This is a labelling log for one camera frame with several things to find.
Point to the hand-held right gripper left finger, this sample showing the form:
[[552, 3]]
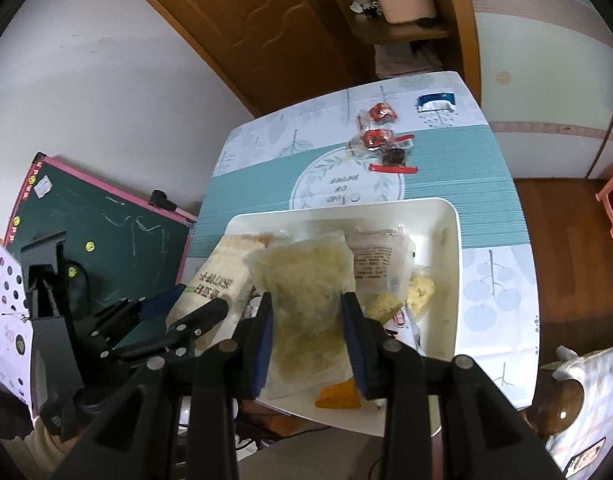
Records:
[[264, 345]]

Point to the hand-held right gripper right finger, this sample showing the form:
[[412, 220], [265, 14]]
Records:
[[354, 345]]

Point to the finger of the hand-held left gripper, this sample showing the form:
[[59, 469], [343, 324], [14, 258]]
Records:
[[201, 317], [161, 302]]

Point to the beige snack packet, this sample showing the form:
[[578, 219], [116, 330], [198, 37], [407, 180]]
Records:
[[216, 270]]

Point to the orange white snack packet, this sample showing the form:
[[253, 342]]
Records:
[[339, 396]]

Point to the red white snack packet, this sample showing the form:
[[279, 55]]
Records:
[[400, 319]]

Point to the pale yellow shredded snack packet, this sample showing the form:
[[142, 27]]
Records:
[[306, 280]]

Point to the yellow bread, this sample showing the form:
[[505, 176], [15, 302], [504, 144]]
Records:
[[379, 260]]

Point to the white plastic tray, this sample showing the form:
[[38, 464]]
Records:
[[431, 230]]

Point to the person's left forearm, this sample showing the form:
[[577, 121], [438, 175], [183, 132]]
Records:
[[31, 452]]

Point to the white dotted board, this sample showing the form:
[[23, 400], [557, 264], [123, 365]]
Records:
[[4, 280]]

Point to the yellow crumbly snack packet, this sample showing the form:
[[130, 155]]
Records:
[[421, 290]]

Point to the pink framed green chalkboard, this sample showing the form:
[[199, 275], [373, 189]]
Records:
[[101, 215]]

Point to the black clip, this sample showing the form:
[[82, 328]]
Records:
[[161, 199]]

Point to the dark snack packet red stripes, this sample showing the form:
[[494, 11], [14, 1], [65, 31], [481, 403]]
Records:
[[394, 156]]

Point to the small red snack packet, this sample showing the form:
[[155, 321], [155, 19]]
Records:
[[381, 111], [376, 138]]

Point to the white quilted cloth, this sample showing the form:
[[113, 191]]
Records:
[[601, 390]]

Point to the blue snack packet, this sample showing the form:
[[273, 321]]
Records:
[[436, 97]]

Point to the folded pale pink cloth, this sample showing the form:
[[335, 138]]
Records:
[[401, 62]]

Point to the brown wooden door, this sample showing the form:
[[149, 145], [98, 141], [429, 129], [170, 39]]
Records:
[[246, 25]]

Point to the brown wooden shelf cabinet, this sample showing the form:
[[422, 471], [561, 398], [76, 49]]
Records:
[[401, 32]]

